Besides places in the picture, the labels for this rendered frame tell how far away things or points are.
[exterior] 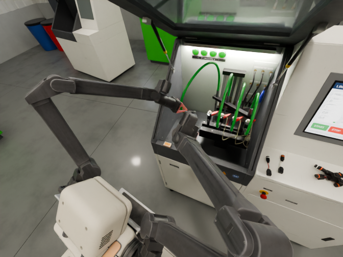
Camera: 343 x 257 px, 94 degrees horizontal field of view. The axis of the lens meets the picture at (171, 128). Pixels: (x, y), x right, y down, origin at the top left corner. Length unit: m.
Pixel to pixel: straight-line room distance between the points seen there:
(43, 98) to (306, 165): 1.29
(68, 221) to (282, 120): 1.07
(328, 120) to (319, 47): 0.36
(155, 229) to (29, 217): 2.16
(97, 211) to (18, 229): 2.11
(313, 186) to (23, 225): 2.66
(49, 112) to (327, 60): 1.12
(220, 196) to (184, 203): 1.58
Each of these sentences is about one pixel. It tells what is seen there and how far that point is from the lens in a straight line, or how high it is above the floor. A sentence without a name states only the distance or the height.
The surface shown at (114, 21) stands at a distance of 3.81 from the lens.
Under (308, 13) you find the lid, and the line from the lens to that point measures 0.73.
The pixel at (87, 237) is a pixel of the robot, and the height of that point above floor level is 1.35.
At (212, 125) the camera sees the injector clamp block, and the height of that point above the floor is 0.98.
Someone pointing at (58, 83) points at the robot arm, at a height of 1.61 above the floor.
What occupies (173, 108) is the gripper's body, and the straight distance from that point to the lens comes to 0.88.
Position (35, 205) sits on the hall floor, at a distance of 2.65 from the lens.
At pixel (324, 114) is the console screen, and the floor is 1.26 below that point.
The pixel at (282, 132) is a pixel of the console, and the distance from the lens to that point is 1.13.
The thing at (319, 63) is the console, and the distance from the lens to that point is 0.99.
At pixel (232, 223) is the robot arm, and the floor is 1.58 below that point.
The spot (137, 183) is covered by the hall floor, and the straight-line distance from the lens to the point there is 2.10.
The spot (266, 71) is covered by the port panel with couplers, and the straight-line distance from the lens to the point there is 1.21.
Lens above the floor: 1.87
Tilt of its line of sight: 49 degrees down
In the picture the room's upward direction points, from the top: 8 degrees counter-clockwise
